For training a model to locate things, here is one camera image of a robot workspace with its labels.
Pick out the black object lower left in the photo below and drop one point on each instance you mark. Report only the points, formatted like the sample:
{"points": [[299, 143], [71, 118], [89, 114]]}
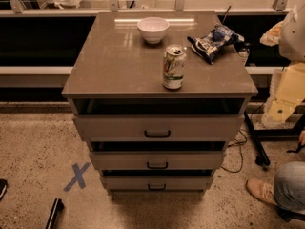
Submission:
{"points": [[57, 207]]}

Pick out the white ceramic bowl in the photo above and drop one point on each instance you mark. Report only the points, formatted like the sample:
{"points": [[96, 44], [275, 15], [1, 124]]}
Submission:
{"points": [[153, 29]]}

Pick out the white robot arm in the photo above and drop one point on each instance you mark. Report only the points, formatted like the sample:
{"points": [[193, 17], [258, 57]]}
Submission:
{"points": [[289, 34]]}

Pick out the grey top drawer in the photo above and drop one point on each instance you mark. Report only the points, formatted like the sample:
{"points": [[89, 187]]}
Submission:
{"points": [[158, 128]]}

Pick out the blue tape cross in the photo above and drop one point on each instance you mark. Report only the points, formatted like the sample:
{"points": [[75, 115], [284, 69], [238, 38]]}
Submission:
{"points": [[78, 176]]}

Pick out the grey drawer cabinet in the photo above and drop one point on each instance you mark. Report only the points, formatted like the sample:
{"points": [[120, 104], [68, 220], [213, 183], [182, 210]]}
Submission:
{"points": [[118, 73]]}

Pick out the person leg in jeans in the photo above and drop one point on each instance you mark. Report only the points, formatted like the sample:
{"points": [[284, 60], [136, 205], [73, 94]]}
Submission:
{"points": [[289, 186]]}

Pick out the tan shoe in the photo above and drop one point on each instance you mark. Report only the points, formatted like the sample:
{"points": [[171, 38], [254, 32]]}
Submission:
{"points": [[261, 190]]}

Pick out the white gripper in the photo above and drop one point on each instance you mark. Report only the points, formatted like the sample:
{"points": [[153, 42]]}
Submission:
{"points": [[293, 37]]}

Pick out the grey drawer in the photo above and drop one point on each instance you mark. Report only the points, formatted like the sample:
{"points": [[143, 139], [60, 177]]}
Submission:
{"points": [[156, 160], [158, 128], [157, 183]]}

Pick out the grey bottom drawer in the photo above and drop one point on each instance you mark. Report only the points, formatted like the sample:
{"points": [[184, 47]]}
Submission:
{"points": [[157, 183]]}

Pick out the green white soda can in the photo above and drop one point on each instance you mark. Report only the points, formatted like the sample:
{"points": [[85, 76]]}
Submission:
{"points": [[174, 59]]}

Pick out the plastic water bottle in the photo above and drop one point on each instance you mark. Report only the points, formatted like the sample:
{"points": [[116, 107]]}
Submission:
{"points": [[244, 52]]}

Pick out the blue white chip bag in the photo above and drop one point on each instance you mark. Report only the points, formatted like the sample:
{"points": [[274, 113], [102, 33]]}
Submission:
{"points": [[208, 46]]}

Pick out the black stand leg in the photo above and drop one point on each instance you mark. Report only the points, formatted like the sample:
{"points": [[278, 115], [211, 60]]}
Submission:
{"points": [[261, 158]]}

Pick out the grey middle drawer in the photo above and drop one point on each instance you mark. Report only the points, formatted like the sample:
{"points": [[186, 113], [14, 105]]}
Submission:
{"points": [[156, 160]]}

